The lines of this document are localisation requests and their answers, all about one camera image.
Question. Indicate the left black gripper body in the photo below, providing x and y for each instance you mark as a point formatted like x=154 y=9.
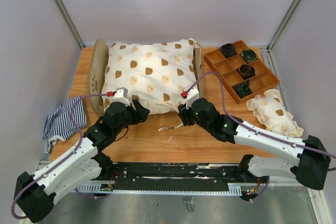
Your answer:
x=130 y=118

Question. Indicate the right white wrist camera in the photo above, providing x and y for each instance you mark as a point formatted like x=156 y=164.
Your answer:
x=190 y=96

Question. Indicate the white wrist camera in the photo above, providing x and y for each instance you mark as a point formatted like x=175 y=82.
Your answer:
x=190 y=96
x=121 y=95

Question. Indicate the wooden pet bed frame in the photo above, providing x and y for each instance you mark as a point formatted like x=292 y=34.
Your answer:
x=95 y=77

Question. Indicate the black rolled sock back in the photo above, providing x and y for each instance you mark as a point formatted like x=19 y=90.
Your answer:
x=228 y=50

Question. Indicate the white slotted cable duct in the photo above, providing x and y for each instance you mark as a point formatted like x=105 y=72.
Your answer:
x=155 y=187

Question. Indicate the dark green rolled sock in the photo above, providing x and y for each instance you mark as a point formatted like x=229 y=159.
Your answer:
x=243 y=89

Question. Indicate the left aluminium frame post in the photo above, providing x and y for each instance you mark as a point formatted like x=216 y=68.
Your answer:
x=63 y=11

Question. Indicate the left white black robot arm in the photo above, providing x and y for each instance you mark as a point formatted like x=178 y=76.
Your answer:
x=36 y=194

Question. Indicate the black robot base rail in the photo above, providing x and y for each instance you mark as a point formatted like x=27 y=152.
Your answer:
x=170 y=172

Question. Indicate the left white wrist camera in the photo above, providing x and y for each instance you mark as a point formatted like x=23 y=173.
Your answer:
x=121 y=95

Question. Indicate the striped blue white cloth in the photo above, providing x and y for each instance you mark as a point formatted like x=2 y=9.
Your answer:
x=64 y=122

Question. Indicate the right aluminium frame post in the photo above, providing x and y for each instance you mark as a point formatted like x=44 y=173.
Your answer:
x=283 y=24

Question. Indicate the bear print bed cushion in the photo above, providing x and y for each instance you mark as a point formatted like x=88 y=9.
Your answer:
x=149 y=74

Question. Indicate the black orange rolled sock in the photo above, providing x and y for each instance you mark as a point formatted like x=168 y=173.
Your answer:
x=246 y=71

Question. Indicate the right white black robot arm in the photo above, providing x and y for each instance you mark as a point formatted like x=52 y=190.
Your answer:
x=305 y=160

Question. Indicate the green black rolled sock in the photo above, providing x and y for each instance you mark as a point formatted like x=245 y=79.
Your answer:
x=248 y=55

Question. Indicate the orange wooden compartment tray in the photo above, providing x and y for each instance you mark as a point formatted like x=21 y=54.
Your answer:
x=263 y=80

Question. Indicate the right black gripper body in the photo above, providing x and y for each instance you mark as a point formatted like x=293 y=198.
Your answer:
x=189 y=117

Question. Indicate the aluminium frame post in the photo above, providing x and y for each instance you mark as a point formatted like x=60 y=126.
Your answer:
x=283 y=24
x=63 y=11

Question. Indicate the small bear print pillow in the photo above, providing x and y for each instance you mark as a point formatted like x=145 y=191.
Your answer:
x=270 y=111

